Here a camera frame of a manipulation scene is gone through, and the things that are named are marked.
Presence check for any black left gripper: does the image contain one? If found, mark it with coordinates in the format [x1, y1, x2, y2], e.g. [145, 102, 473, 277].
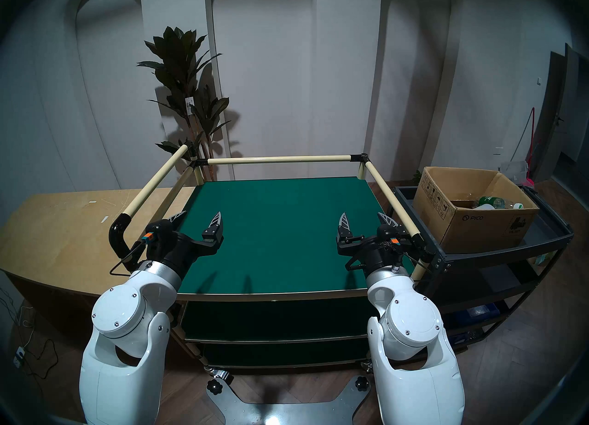
[138, 210, 225, 278]

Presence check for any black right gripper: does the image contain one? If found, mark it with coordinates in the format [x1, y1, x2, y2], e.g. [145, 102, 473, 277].
[337, 212, 406, 271]

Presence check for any brown cardboard storage box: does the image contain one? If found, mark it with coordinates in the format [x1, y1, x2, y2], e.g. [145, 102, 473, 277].
[412, 167, 540, 254]

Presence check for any blue storage box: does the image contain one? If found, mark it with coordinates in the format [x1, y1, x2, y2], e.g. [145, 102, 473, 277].
[456, 303, 500, 326]

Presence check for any green topped work table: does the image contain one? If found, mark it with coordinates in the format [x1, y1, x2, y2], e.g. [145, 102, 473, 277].
[109, 145, 438, 383]

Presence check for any green label plastic bottle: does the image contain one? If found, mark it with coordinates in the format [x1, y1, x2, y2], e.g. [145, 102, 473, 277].
[478, 196, 525, 210]

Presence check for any curved light wooden table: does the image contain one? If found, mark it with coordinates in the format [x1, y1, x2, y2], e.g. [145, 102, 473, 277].
[0, 187, 196, 319]

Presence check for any clear plastic container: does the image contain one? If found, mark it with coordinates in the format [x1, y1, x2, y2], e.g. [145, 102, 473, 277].
[499, 161, 529, 184]

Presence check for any tall dark green plant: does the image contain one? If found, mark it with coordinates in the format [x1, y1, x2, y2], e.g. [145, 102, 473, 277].
[137, 26, 231, 181]

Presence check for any black metal utility cart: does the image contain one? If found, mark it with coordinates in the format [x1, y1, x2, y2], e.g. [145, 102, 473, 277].
[389, 185, 575, 351]

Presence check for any dark grey door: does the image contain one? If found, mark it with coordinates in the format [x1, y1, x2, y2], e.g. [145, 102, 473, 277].
[536, 44, 589, 183]

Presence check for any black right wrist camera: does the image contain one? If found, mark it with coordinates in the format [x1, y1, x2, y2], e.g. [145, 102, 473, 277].
[376, 224, 402, 245]

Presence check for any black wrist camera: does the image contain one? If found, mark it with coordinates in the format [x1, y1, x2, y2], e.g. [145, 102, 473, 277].
[150, 219, 176, 245]
[376, 224, 402, 245]

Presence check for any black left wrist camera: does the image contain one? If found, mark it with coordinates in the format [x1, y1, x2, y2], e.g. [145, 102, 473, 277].
[150, 219, 176, 245]

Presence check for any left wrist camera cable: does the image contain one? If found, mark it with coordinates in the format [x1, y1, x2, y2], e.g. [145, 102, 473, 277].
[110, 233, 153, 276]

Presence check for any red handled broom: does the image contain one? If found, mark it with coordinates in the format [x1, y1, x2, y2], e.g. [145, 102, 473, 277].
[525, 107, 537, 187]

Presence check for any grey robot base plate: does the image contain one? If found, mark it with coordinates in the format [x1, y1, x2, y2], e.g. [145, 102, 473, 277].
[206, 376, 372, 425]

